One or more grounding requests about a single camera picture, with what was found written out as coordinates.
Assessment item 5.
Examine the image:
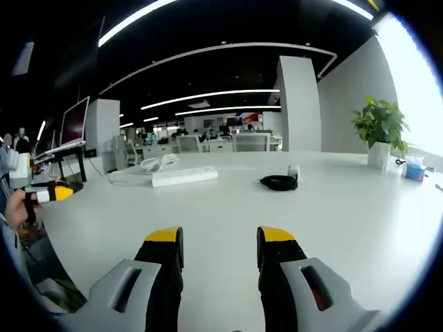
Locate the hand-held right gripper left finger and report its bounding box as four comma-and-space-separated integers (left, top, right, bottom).
67, 226, 185, 332

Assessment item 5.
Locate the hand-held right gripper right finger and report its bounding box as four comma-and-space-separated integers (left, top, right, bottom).
256, 226, 392, 332

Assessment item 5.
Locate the white power strip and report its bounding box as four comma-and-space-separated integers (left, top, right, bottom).
151, 165, 219, 189

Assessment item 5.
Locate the black charger cable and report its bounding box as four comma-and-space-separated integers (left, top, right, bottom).
259, 174, 299, 192

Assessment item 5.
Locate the white desk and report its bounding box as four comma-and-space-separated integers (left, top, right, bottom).
33, 150, 443, 332

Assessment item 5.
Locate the person's left hand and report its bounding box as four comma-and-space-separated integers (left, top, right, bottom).
4, 189, 43, 228

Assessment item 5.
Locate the black laptop stand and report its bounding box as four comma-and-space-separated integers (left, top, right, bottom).
50, 147, 88, 184

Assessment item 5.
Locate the silver laptop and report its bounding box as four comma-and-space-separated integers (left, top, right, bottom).
44, 95, 91, 154

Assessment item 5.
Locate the blue tissue box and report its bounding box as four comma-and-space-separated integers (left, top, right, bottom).
402, 155, 426, 183

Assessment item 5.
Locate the potted green plant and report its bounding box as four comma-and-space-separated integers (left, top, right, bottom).
350, 94, 412, 171

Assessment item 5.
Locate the wide white office chair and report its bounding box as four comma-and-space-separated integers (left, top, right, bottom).
231, 132, 272, 153

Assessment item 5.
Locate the white coiled cable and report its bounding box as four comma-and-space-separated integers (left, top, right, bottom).
109, 165, 154, 187

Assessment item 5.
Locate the white power strip cable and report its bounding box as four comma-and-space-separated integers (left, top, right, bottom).
139, 153, 181, 174

